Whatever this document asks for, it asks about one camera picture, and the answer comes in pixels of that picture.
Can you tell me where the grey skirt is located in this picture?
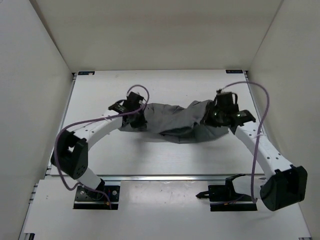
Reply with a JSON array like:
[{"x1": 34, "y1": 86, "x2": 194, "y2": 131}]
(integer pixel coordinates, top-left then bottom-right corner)
[{"x1": 119, "y1": 100, "x2": 229, "y2": 144}]

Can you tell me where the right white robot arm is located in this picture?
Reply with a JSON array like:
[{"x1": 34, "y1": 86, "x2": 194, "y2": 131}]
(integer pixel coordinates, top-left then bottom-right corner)
[{"x1": 203, "y1": 103, "x2": 308, "y2": 211}]

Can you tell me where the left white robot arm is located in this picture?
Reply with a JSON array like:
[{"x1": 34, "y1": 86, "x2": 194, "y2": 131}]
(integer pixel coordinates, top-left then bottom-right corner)
[{"x1": 51, "y1": 99, "x2": 147, "y2": 199}]

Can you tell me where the right corner label sticker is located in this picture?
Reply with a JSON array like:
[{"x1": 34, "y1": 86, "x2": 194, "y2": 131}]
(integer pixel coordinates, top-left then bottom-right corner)
[{"x1": 225, "y1": 69, "x2": 243, "y2": 74}]

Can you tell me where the corner label sticker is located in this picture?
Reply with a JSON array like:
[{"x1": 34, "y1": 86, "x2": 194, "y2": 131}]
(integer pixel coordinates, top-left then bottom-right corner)
[
  {"x1": 77, "y1": 71, "x2": 95, "y2": 76},
  {"x1": 225, "y1": 69, "x2": 243, "y2": 74}
]

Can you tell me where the left corner label sticker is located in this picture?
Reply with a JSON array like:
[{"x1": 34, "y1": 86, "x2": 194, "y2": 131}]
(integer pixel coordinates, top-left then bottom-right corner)
[{"x1": 77, "y1": 71, "x2": 95, "y2": 76}]

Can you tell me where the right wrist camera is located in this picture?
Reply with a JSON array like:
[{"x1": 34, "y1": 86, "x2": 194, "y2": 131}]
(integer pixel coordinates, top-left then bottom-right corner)
[{"x1": 215, "y1": 89, "x2": 238, "y2": 108}]

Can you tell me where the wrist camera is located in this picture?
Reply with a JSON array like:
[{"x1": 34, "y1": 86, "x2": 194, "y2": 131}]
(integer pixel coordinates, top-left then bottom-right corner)
[
  {"x1": 215, "y1": 89, "x2": 238, "y2": 108},
  {"x1": 123, "y1": 91, "x2": 144, "y2": 112}
]

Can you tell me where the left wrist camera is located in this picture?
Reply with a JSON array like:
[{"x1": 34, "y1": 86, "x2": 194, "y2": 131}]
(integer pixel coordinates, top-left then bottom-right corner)
[{"x1": 123, "y1": 91, "x2": 144, "y2": 112}]

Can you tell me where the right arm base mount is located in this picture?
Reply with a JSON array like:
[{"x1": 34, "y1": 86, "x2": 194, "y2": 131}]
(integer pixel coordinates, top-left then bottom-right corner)
[{"x1": 195, "y1": 174, "x2": 258, "y2": 212}]

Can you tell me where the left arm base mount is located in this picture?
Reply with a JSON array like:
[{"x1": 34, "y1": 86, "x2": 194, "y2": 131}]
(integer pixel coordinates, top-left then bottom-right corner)
[{"x1": 73, "y1": 183, "x2": 121, "y2": 210}]

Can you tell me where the aluminium table edge rail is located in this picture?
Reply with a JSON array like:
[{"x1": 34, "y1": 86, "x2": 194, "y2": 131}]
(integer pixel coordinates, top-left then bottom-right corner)
[{"x1": 44, "y1": 174, "x2": 266, "y2": 183}]

